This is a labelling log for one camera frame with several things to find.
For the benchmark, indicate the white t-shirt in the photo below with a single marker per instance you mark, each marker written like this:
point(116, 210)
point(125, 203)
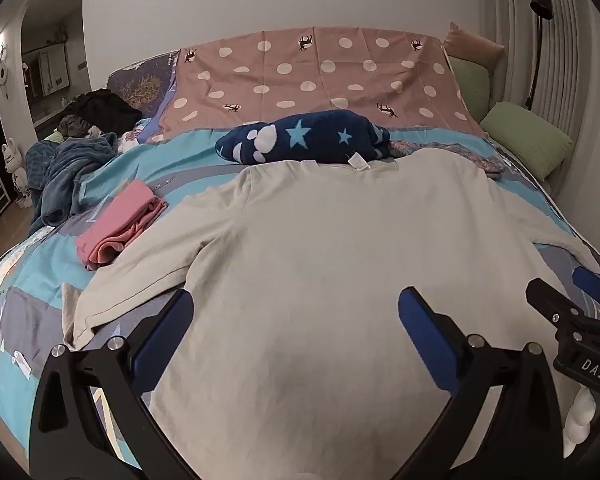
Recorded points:
point(330, 260)

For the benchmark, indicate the white cat figurine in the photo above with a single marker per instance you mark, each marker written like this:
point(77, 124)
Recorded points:
point(11, 155)
point(21, 185)

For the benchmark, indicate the navy star print blanket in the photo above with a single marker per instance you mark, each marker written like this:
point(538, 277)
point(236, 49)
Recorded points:
point(305, 135)

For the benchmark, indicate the pink polka-dot pillow cover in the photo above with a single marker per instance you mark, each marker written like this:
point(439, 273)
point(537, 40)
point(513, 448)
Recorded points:
point(330, 85)

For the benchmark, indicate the pink folded cloth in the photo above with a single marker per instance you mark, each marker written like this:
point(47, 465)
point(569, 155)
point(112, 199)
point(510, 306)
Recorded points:
point(120, 220)

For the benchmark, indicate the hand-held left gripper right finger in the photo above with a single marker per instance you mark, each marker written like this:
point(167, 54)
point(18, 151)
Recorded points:
point(426, 342)

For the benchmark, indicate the floral patterned cloth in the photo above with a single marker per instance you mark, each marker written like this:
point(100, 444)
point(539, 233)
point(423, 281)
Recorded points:
point(450, 152)

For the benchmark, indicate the floral blue pillow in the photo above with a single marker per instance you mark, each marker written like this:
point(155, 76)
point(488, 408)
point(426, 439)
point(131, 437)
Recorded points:
point(145, 80)

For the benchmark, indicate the wall decoration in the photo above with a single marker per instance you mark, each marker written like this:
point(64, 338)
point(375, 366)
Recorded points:
point(2, 72)

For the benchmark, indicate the teal grey patterned blanket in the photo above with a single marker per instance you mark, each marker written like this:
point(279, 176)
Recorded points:
point(40, 265)

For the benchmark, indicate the black floor lamp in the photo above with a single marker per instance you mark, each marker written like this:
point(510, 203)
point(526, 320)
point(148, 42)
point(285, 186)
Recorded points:
point(541, 5)

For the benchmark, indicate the tan pillow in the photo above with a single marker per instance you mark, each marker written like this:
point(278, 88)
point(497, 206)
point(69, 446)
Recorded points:
point(472, 45)

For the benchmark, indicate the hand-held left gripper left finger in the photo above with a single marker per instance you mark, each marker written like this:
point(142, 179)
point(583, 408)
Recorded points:
point(164, 332)

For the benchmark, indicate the black clothes pile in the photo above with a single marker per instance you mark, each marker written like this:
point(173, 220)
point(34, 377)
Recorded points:
point(105, 107)

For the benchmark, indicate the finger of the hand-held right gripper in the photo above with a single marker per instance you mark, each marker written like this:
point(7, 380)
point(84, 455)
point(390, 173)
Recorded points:
point(555, 305)
point(591, 284)

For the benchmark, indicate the blue towel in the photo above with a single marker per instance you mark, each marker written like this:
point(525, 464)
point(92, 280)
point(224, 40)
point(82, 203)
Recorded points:
point(75, 170)

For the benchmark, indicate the wooden cabinet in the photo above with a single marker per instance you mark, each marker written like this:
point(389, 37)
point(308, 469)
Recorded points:
point(47, 70)

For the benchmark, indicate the person's right hand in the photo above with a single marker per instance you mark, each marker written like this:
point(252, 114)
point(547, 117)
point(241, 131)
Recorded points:
point(579, 420)

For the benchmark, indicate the green pillow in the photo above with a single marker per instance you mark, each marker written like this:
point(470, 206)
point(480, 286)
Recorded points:
point(527, 137)
point(470, 87)

